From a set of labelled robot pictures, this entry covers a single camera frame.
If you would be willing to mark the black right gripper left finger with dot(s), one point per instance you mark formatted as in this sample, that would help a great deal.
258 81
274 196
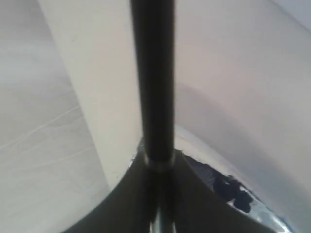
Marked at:
129 208

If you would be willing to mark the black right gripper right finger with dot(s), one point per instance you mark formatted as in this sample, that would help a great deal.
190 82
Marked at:
197 209

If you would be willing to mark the black paintbrush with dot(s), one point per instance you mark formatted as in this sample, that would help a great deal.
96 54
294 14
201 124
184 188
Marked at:
153 28

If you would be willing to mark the white tray with blue paint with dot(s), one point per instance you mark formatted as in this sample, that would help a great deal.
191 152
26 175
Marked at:
220 178

